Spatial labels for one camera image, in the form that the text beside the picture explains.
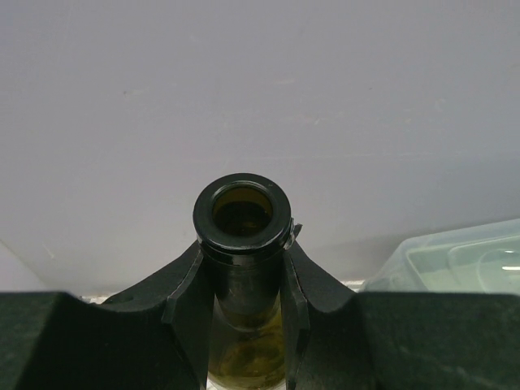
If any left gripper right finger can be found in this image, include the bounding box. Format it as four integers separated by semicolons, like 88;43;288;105
284;245;519;389

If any dark wine bottle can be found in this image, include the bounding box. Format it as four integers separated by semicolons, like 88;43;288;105
193;173;297;389

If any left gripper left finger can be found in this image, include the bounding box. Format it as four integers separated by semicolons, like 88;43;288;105
1;244;211;389

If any green plastic toolbox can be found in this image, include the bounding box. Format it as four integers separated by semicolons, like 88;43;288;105
361;219;519;295

